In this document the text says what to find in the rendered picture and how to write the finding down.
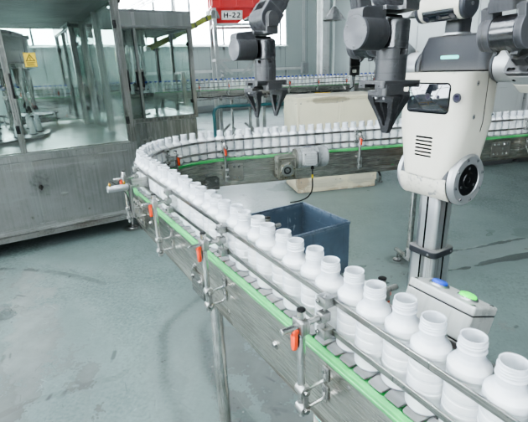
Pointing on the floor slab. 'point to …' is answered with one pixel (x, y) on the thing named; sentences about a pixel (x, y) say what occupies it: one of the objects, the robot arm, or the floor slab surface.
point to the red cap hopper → (235, 10)
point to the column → (323, 38)
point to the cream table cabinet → (302, 110)
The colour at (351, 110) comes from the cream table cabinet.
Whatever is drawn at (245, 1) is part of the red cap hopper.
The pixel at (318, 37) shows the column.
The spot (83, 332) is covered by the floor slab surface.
